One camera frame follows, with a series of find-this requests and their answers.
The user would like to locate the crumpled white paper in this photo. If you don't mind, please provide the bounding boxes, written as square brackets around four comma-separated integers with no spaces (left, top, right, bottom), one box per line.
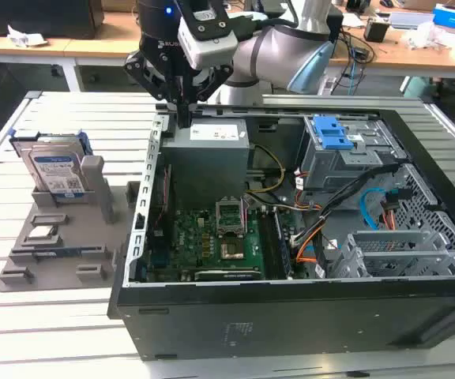
[6,24,49,49]

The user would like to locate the green motherboard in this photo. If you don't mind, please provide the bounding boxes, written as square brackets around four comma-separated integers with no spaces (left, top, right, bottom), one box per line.
[144,189,303,283]

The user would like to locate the blue hanging cable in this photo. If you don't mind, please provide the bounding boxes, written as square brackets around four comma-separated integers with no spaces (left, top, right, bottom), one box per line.
[348,45,362,96]

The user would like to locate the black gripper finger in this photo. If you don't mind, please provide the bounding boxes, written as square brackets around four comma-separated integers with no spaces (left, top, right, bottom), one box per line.
[184,65,235,129]
[123,51,186,129]

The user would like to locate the teal bin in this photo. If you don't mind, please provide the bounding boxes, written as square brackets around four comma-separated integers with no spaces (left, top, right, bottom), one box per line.
[400,76,444,99]

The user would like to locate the grey flat box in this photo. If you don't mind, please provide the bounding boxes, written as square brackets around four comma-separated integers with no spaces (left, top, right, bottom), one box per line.
[389,11,436,30]

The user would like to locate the blue drive latch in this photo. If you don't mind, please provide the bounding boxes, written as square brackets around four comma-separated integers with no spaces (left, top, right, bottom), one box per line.
[312,114,359,151]

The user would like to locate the black PC case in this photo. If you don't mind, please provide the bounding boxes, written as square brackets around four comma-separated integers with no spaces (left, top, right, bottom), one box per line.
[107,103,455,362]

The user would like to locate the small black box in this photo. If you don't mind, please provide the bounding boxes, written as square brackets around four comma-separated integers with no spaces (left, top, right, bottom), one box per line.
[363,17,391,43]

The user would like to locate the grey power supply unit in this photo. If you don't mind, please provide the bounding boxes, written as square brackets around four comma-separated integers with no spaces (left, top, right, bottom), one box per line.
[160,118,250,202]

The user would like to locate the silver CPU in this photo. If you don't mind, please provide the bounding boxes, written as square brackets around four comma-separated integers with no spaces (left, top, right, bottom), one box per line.
[27,226,57,244]

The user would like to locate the white power adapter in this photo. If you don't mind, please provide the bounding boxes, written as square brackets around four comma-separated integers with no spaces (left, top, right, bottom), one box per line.
[317,76,341,96]

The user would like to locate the grey parts rack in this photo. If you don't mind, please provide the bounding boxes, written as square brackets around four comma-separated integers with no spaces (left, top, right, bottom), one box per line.
[0,155,141,293]

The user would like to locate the black graphics card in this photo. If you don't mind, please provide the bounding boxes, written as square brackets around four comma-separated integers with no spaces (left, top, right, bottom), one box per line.
[193,267,265,283]

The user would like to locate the orange power wire connector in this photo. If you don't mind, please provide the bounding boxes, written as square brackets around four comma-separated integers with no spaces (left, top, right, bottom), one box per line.
[379,188,415,231]

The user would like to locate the black cable bundle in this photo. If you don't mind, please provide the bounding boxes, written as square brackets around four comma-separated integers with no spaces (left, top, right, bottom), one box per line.
[290,161,407,248]

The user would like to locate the blue wire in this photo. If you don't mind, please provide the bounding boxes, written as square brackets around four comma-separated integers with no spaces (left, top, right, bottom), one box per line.
[359,188,391,232]

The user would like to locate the grey drive cage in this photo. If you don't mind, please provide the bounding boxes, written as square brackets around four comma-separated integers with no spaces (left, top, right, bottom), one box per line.
[296,115,410,195]

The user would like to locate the yellow wires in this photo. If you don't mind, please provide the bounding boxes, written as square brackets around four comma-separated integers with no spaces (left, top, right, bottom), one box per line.
[245,144,288,195]

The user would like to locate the metal socket cover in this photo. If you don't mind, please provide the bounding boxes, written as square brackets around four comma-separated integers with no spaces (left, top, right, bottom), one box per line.
[214,195,248,236]

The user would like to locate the installed RAM stick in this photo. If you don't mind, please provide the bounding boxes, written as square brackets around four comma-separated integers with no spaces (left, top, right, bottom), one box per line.
[271,208,294,278]

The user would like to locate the grey disk bay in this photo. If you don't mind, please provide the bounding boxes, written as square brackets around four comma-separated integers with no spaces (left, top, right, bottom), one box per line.
[327,228,455,280]

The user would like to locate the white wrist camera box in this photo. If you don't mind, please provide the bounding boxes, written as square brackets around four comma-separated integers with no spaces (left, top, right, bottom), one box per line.
[177,0,239,70]

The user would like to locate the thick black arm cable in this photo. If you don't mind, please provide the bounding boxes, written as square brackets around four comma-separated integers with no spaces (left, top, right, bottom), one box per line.
[230,11,269,41]

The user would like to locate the orange wire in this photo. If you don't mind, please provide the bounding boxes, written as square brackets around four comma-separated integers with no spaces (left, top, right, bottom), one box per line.
[295,231,325,265]

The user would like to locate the black RAM slot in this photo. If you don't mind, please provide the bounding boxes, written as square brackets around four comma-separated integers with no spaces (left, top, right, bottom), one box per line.
[258,214,283,280]

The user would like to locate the CPU socket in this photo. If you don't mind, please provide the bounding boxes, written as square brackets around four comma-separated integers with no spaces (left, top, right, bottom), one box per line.
[219,232,249,263]

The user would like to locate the hard disk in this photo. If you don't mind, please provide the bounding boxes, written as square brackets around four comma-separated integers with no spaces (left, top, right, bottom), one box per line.
[9,129,94,205]

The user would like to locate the locking lever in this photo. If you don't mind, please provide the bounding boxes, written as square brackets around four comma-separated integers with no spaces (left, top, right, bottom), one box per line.
[241,196,250,235]

